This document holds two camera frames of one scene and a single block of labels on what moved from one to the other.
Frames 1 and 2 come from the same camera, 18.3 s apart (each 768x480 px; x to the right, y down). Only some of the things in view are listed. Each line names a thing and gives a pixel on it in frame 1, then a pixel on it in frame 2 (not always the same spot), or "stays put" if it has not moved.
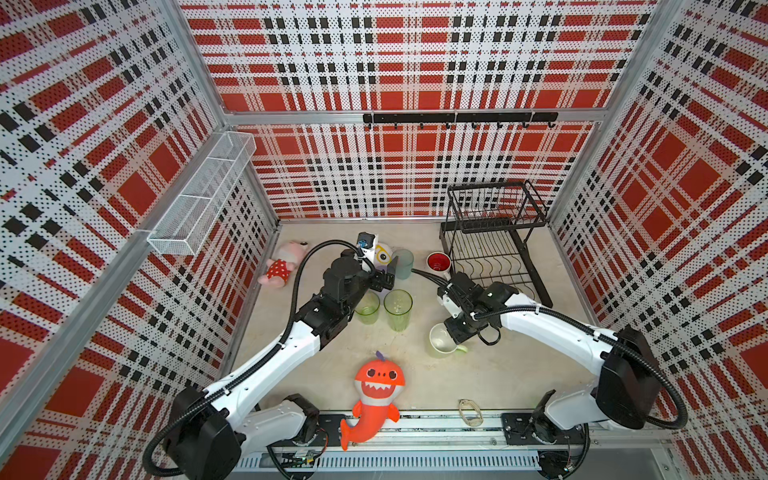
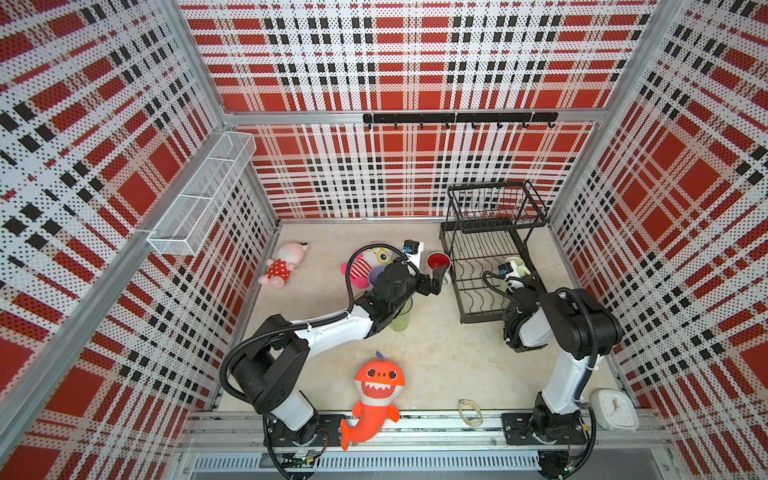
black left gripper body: [377, 283] -> [420, 284]
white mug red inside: [438, 262] stays put
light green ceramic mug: [442, 341] -> [520, 264]
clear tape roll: [470, 422] stays put
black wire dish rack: [484, 237] stays put
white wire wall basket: [188, 223] stays put
